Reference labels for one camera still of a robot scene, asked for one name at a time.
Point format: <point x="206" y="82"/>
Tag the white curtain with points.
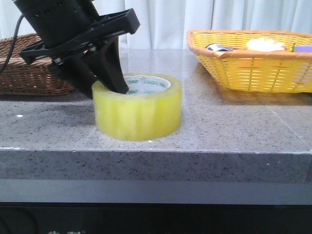
<point x="165" y="23"/>

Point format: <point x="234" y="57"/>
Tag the brown wicker basket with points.
<point x="19" y="78"/>

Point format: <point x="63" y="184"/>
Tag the yellow woven basket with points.
<point x="254" y="71"/>

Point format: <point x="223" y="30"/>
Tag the yellow transparent tape roll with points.
<point x="150" y="109"/>

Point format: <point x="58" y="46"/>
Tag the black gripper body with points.
<point x="65" y="26"/>

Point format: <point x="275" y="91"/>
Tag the white orange bread bun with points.
<point x="265" y="44"/>

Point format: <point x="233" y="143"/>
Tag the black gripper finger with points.
<point x="105" y="65"/>
<point x="78" y="71"/>

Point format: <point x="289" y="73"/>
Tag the dark blue labelled can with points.
<point x="217" y="47"/>

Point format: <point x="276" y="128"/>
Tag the purple block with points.
<point x="303" y="48"/>

